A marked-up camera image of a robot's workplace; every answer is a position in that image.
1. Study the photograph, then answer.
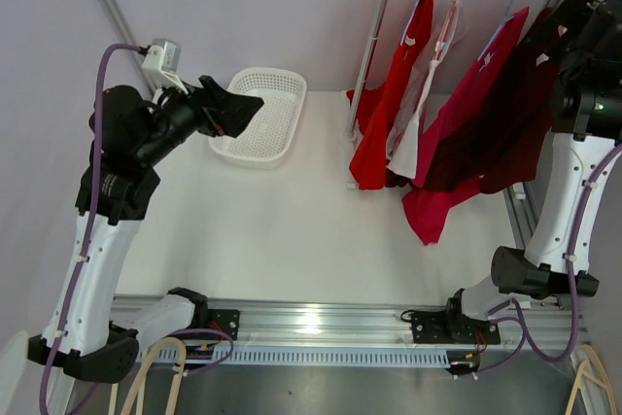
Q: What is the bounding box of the blue wire hanger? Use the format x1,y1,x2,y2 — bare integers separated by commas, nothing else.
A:
399,0,421,46
478,0,514,62

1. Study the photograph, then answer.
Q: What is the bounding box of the white t shirt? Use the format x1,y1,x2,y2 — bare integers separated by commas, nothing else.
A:
385,0,466,180

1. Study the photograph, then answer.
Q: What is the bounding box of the dark maroon t shirt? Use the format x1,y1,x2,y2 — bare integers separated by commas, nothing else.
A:
412,7,563,195

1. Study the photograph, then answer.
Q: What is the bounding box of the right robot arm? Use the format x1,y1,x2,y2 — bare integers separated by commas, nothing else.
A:
217,0,621,342

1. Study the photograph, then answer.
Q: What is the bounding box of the beige hanger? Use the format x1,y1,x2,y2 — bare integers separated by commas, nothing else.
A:
121,337,187,414
565,344,618,415

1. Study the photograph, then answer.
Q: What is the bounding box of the beige hanger bottom left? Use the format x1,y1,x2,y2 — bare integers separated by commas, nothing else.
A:
121,337,187,414

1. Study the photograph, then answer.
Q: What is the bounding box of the beige hanger bottom right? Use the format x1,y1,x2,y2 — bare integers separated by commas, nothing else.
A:
565,344,618,415

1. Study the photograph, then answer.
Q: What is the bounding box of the pink t shirt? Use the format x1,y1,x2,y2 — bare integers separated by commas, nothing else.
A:
402,7,530,245

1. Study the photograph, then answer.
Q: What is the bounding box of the white cable duct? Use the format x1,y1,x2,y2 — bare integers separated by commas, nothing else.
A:
135,345,453,368

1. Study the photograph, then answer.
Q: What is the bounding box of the white perforated plastic basket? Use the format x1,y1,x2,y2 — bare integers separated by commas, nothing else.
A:
209,67,307,170

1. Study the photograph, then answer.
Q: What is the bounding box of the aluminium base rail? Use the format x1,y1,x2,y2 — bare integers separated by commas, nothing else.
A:
104,294,589,349

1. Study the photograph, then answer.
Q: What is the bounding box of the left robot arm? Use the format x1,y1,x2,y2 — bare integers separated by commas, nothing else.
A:
27,76,264,384

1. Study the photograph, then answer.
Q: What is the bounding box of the pink wire hanger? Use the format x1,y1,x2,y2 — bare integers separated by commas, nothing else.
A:
433,0,462,61

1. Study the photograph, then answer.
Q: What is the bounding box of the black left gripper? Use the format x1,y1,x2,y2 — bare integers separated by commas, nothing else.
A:
134,71,262,166

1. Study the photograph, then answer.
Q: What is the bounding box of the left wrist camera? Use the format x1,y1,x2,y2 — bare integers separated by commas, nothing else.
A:
142,38,181,75

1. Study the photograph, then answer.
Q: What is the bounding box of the red t shirt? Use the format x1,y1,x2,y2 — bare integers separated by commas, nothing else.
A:
349,0,434,190

